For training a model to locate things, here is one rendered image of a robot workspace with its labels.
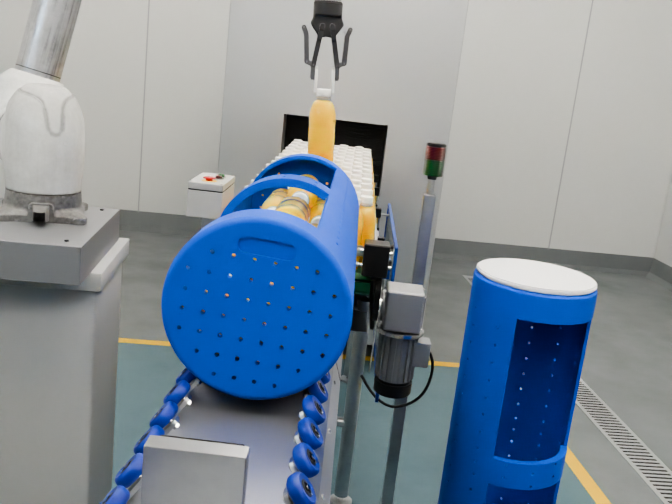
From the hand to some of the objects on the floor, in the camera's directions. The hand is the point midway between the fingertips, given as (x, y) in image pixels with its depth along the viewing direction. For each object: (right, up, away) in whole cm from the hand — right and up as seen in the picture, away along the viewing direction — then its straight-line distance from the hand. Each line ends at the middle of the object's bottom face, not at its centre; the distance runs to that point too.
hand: (324, 81), depth 204 cm
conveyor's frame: (-14, -118, +111) cm, 163 cm away
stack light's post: (+20, -133, +64) cm, 149 cm away
